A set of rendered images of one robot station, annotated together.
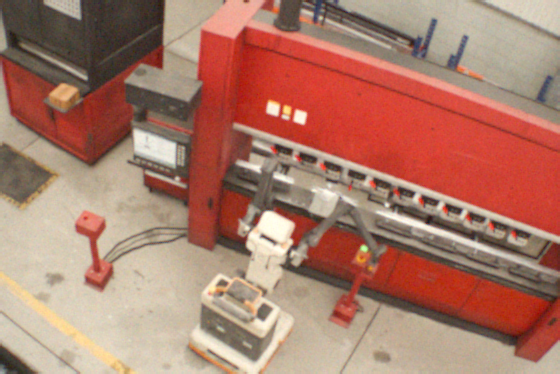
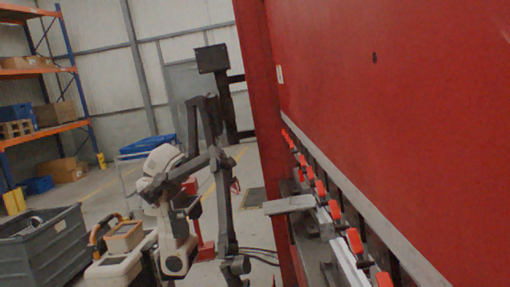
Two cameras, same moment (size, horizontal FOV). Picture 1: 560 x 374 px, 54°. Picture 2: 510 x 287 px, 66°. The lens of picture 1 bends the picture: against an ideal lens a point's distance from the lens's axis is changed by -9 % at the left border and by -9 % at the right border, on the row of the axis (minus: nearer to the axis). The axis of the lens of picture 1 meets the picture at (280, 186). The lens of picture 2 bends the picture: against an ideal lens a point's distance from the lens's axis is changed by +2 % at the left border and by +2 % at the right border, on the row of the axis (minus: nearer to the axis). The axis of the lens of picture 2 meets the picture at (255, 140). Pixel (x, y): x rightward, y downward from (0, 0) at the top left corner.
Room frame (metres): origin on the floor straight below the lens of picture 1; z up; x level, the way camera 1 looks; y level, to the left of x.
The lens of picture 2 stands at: (2.81, -2.24, 1.72)
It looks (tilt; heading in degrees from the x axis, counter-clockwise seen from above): 10 degrees down; 80
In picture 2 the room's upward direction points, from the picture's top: 10 degrees counter-clockwise
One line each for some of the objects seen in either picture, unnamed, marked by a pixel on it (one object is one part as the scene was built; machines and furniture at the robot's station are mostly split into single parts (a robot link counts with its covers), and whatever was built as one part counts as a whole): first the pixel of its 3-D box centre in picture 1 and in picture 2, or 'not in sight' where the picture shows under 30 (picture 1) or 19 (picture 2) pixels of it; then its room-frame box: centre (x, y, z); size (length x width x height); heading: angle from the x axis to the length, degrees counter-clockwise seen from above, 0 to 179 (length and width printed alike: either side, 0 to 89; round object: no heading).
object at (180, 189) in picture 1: (177, 150); not in sight; (4.02, 1.03, 0.50); 0.50 x 0.50 x 1.00; 80
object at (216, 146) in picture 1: (226, 126); (311, 135); (3.75, 0.54, 1.15); 0.85 x 0.25 x 2.30; 170
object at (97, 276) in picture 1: (94, 250); (194, 218); (2.74, 1.41, 0.41); 0.25 x 0.20 x 0.83; 170
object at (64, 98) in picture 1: (62, 95); not in sight; (3.86, 2.12, 1.04); 0.30 x 0.26 x 0.12; 68
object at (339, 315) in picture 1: (344, 310); not in sight; (2.93, -0.77, 0.06); 0.25 x 0.20 x 0.12; 162
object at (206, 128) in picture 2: (268, 183); (208, 131); (2.96, 0.09, 1.40); 0.11 x 0.06 x 0.43; 68
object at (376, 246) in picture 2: (475, 217); (398, 265); (3.19, -1.54, 1.26); 0.15 x 0.09 x 0.17; 80
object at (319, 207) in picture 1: (323, 203); (288, 204); (3.26, -0.36, 1.00); 0.26 x 0.18 x 0.01; 170
